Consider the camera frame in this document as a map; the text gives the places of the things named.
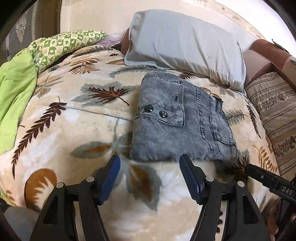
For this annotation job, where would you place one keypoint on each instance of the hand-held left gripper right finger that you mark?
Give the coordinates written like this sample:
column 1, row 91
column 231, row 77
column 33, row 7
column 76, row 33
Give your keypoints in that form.
column 188, row 176

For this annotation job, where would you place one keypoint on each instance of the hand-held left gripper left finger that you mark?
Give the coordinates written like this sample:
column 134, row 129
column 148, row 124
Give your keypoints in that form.
column 111, row 176

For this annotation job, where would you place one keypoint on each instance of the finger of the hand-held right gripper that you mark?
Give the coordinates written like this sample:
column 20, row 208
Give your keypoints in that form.
column 263, row 177

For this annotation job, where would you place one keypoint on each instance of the grey-blue denim pants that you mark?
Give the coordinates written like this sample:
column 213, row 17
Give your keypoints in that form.
column 180, row 129

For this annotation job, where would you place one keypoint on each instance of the person's right hand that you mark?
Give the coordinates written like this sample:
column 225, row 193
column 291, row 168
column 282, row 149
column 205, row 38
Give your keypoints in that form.
column 274, row 220

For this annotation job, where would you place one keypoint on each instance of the leaf print blanket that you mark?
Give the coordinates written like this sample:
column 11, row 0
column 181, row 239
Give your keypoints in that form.
column 69, row 129

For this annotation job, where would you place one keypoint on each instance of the striped brown pillow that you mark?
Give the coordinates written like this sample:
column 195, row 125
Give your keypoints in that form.
column 275, row 109

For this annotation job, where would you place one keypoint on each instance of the grey cloth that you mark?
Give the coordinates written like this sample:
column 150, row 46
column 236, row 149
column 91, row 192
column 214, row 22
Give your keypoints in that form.
column 20, row 224

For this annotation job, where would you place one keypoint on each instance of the light green cloth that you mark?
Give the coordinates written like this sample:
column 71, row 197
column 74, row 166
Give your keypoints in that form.
column 16, row 92

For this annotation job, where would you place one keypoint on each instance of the light grey pillow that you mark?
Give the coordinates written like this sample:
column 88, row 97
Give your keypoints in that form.
column 185, row 44

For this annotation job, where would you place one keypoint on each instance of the clear plastic bag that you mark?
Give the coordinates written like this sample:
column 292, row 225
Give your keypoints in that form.
column 113, row 39

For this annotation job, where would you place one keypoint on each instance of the green patterned quilt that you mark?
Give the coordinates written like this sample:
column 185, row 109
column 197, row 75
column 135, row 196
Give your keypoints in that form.
column 62, row 44

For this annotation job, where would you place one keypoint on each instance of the patterned glass door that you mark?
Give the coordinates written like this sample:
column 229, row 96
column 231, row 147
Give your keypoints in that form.
column 25, row 25

